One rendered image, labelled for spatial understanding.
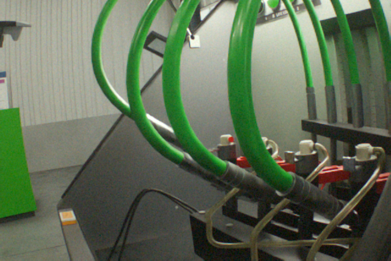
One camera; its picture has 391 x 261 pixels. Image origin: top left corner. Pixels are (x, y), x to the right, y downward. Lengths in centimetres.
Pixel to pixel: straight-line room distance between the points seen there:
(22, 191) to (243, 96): 361
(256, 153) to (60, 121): 678
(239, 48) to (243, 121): 4
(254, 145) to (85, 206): 59
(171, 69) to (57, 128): 669
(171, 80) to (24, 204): 358
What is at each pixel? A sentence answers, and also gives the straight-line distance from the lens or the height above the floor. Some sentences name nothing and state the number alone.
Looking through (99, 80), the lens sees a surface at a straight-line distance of 40.
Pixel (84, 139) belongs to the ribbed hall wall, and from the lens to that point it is 706.
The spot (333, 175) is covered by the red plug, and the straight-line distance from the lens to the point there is 36.
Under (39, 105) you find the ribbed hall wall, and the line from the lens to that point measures 689.
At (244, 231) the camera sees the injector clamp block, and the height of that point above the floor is 98.
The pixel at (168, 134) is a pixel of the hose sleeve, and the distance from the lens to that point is 42.
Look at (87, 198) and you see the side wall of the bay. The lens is 73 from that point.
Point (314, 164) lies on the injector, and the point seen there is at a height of 108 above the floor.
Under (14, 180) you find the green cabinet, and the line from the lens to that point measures 370.
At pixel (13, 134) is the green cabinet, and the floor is 100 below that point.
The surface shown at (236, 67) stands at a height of 118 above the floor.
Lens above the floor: 116
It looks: 3 degrees down
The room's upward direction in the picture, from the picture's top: 6 degrees counter-clockwise
